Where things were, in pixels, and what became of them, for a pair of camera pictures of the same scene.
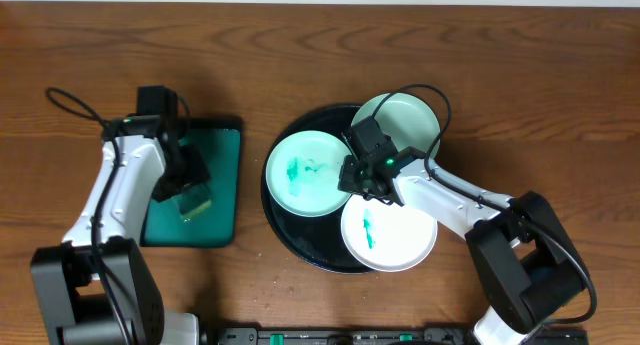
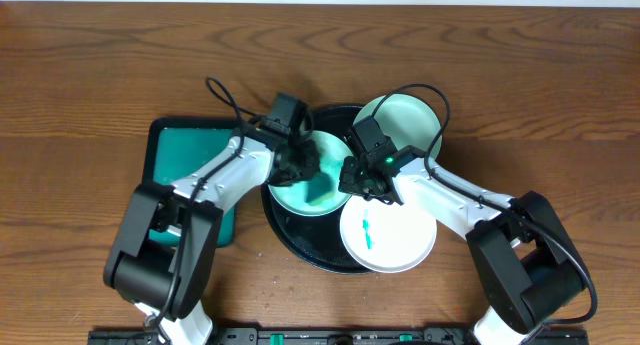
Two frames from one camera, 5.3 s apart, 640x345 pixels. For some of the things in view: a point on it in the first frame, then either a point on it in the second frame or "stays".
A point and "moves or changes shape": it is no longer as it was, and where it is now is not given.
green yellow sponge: x=193 y=199 moves or changes shape
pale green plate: x=406 y=119 stays
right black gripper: x=351 y=176 stays
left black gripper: x=185 y=180 → x=298 y=161
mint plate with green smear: x=303 y=173 stays
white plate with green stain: x=386 y=236 stays
